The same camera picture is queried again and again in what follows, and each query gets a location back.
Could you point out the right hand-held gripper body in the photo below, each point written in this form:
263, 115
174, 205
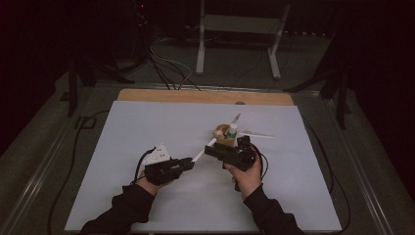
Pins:
243, 160

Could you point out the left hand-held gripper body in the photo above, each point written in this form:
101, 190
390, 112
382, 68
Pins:
160, 155

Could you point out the brown pen holder cup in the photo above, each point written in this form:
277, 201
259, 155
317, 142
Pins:
228, 142

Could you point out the green white glue stick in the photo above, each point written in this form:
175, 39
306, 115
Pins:
232, 130

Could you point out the person's right hand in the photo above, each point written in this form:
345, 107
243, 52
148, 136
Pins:
249, 181

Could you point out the person's left hand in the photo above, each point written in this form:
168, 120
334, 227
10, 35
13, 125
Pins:
148, 188

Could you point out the white table mat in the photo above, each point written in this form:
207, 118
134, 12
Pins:
202, 209

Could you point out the wooden table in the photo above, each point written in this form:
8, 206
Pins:
195, 97

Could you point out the white metal stand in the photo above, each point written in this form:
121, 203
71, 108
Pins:
199, 49

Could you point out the black stand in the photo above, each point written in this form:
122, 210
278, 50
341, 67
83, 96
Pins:
342, 104
72, 94

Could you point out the metal floor rail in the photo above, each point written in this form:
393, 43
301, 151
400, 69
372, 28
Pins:
147, 85
36, 182
367, 182

